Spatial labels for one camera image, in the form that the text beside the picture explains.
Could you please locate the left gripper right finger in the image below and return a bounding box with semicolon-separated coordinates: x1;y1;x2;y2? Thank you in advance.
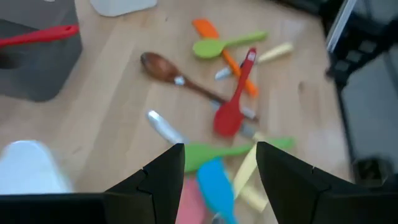
256;142;355;224

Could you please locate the cream-handled metal knife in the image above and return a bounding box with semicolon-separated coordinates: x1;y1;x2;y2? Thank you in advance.
239;123;265;143
146;109;269;214
214;42;295;81

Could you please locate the red silicone spoon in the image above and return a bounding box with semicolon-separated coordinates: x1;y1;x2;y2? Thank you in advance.
213;47;258;138

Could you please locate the white plastic bin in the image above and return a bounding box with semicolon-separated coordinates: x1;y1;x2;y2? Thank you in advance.
90;0;158;17
0;139;74;195

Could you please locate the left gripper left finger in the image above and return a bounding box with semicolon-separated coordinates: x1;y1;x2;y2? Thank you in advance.
104;143;186;224

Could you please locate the pink silicone spatula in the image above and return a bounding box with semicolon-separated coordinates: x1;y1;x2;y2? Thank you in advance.
175;177;208;224

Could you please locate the grey plastic bin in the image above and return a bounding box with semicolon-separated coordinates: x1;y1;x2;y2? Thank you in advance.
0;0;83;103

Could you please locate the orange silicone spatula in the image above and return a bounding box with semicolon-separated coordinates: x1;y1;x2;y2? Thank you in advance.
192;18;259;97

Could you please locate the silver metal bracket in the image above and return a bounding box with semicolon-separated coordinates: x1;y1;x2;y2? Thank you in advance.
325;0;358;52

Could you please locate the green silicone spoon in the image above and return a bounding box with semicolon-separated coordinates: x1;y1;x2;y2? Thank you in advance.
192;30;268;60

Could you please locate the red silicone spatula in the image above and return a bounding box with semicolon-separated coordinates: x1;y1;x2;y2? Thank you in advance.
0;24;80;49

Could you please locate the green silicone spatula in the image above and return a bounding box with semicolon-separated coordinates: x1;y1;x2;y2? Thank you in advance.
183;136;295;174

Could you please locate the blue silicone spatula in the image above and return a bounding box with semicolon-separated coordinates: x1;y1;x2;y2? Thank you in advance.
195;157;239;224

